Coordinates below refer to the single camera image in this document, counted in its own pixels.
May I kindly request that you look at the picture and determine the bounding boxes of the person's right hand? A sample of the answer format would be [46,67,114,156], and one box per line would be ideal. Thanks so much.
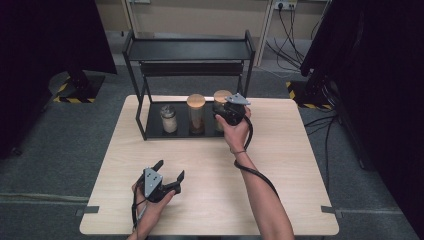
[214,105,253,155]

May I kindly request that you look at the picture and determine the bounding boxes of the hand-held gripper cable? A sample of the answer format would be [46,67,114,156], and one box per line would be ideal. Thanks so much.
[232,114,281,202]
[131,181,148,232]

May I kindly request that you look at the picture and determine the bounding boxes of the black metal shelf rack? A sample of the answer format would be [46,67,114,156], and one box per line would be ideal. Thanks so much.
[121,29,257,141]

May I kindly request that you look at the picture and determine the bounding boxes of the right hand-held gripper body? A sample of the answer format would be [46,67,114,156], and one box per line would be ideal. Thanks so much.
[218,92,252,127]

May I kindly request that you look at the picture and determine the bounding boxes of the person's left hand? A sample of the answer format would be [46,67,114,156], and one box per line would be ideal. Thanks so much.
[131,182,177,226]

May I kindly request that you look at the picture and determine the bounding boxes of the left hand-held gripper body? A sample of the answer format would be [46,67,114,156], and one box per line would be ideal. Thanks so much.
[137,166,182,204]

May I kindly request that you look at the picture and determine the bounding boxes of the grey floor cable cover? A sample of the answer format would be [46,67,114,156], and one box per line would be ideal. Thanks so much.
[0,192,91,205]

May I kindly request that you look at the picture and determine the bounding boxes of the black cables at wall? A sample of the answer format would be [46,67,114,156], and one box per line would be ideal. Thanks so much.
[265,6,322,73]

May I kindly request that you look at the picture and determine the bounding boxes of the black curtain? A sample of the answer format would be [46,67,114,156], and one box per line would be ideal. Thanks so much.
[299,0,424,240]
[0,0,118,160]

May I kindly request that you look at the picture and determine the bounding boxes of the black floor cables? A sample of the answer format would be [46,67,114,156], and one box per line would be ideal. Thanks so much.
[304,112,338,195]

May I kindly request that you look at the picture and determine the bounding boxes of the stand base with striped tape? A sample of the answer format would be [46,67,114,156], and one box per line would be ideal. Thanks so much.
[48,69,106,104]
[285,79,334,111]

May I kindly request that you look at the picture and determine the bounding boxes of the grey tape strip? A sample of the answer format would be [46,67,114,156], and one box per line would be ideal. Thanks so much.
[75,205,101,217]
[320,205,345,220]

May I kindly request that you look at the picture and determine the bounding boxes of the right hand-held gripper cable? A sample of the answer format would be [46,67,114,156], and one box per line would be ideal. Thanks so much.
[232,114,281,202]

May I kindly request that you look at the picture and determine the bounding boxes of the glass jar with metal lid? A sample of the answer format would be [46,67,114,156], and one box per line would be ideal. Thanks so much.
[159,104,179,135]

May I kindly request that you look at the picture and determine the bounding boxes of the short glass jar wooden lid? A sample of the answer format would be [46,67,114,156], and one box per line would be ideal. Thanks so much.
[186,93,207,136]

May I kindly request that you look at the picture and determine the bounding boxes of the left hand-held gripper cable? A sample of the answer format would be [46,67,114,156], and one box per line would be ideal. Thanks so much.
[131,181,148,232]

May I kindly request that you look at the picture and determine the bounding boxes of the tall glass jar wooden lid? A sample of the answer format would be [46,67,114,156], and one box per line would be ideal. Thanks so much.
[212,89,234,133]

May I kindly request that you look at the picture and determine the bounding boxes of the white wall socket strip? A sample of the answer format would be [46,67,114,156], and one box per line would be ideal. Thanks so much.
[273,0,298,11]

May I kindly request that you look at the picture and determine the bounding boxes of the white metal post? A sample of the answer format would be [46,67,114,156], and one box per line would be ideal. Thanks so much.
[254,0,277,68]
[120,0,140,36]

